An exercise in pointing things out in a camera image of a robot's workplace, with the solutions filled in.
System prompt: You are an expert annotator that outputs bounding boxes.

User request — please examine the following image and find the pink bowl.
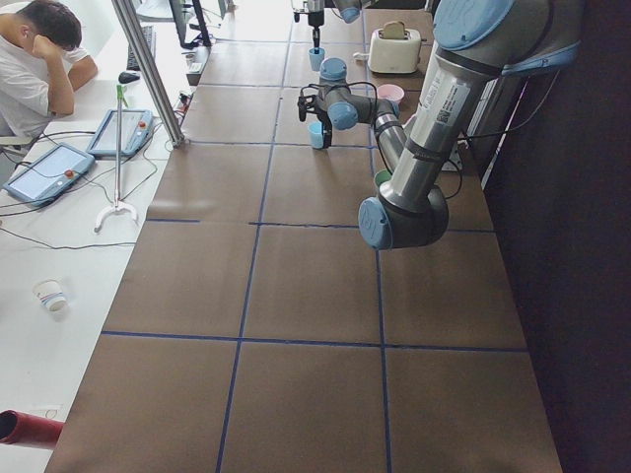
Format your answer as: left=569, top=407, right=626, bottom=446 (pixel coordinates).
left=377, top=84, right=405, bottom=104

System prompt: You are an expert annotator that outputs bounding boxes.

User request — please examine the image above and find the light blue cup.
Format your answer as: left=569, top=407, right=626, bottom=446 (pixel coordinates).
left=308, top=121, right=324, bottom=149
left=308, top=47, right=325, bottom=72

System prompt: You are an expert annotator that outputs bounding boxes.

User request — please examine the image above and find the reacher grabber stick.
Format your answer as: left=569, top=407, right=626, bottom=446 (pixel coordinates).
left=94, top=85, right=138, bottom=234

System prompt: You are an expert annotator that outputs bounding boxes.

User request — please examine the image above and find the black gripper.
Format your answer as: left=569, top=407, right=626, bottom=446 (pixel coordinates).
left=307, top=0, right=323, bottom=51
left=297, top=86, right=331, bottom=149

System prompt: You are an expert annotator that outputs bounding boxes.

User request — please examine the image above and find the black computer mouse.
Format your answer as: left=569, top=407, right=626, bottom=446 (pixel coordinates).
left=118, top=71, right=140, bottom=85

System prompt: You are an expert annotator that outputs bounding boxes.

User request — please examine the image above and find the cream toaster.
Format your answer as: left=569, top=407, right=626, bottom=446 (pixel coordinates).
left=368, top=29, right=422, bottom=74

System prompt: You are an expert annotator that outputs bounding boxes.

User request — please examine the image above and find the aluminium frame post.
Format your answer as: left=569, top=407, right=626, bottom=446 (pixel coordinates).
left=111, top=0, right=184, bottom=149

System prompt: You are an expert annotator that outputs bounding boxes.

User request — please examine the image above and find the black keyboard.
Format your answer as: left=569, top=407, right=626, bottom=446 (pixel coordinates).
left=125, top=25, right=157, bottom=71

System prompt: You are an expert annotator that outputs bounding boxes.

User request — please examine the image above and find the far teach pendant tablet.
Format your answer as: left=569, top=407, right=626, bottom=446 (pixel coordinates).
left=87, top=109, right=154, bottom=160

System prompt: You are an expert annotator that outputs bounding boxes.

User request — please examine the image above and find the green bowl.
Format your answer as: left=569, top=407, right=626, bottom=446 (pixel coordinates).
left=374, top=169, right=391, bottom=189

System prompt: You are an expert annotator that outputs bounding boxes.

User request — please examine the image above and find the red cylinder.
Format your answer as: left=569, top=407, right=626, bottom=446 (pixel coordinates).
left=1, top=410, right=64, bottom=450

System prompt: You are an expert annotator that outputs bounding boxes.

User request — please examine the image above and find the teach pendant tablet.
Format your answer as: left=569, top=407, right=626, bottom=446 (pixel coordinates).
left=87, top=109, right=154, bottom=160
left=3, top=143, right=96, bottom=207

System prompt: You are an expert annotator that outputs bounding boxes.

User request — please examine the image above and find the paper cup on desk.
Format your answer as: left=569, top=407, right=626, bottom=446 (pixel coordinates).
left=33, top=279, right=67, bottom=312

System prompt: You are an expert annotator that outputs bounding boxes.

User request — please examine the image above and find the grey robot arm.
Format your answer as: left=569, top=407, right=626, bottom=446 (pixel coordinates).
left=298, top=0, right=585, bottom=249
left=302, top=0, right=376, bottom=52

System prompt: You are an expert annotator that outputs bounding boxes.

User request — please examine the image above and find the seated person white shirt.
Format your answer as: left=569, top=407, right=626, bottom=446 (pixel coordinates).
left=1, top=1, right=98, bottom=139

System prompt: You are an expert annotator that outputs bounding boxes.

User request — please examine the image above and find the near teach pendant tablet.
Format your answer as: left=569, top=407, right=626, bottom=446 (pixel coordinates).
left=3, top=143, right=96, bottom=207

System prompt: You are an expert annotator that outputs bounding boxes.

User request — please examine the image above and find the black monitor stand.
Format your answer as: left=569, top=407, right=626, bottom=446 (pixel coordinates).
left=169, top=0, right=212, bottom=50

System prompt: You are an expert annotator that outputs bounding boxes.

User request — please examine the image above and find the toast slice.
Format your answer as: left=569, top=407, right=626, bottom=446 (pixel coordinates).
left=382, top=21, right=406, bottom=40

